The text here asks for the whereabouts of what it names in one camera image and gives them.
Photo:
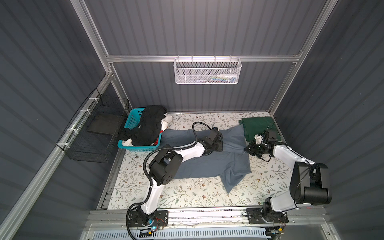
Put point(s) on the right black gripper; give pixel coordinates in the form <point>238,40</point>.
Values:
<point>250,149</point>

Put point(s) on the red garment in basket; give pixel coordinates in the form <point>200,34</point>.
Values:
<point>158,139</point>

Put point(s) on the white garment in basket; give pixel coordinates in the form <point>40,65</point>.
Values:
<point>166,120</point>

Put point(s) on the grey-blue t-shirt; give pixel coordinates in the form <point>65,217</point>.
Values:
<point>232,164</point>

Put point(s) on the white slotted cable duct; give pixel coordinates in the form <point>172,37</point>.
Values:
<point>205,233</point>

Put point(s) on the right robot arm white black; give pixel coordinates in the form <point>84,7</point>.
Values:
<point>309,184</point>

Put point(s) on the aluminium front rail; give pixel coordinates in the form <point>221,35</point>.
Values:
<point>205,217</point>

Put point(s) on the floral table cloth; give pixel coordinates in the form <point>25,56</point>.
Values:
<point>265,180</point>

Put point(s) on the black t-shirt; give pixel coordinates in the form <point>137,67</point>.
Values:
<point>152,111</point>

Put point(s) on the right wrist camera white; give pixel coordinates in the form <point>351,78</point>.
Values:
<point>259,139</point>

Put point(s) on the teal plastic laundry basket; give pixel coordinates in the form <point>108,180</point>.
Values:
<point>133,120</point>

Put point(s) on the black wire side basket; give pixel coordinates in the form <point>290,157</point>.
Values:
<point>93,137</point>

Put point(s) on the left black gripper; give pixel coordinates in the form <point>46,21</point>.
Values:
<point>220,148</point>

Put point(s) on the white wire wall basket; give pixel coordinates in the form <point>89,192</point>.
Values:
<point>204,71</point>

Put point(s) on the folded dark green t-shirt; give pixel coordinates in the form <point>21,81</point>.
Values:
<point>257,125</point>

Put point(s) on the white bottle in wire basket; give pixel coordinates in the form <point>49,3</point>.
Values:
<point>230,77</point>

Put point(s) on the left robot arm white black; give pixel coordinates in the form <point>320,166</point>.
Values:
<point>161,166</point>

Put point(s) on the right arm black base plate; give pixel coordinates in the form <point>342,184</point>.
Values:
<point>261,216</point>

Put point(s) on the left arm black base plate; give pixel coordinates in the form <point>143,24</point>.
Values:
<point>138,218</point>

